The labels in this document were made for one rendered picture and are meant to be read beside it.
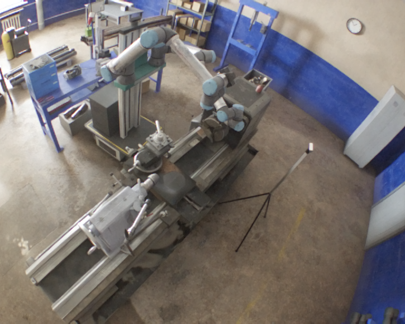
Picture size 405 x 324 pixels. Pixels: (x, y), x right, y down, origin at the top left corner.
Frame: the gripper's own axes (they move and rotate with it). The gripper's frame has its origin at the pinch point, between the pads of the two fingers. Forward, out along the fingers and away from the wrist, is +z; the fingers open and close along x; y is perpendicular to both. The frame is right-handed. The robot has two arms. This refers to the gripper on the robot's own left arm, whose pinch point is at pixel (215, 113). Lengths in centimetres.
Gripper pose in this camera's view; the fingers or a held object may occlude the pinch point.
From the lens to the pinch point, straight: 211.9
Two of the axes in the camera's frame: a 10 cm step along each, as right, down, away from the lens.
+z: -5.8, -4.9, 6.5
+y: 0.7, 7.7, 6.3
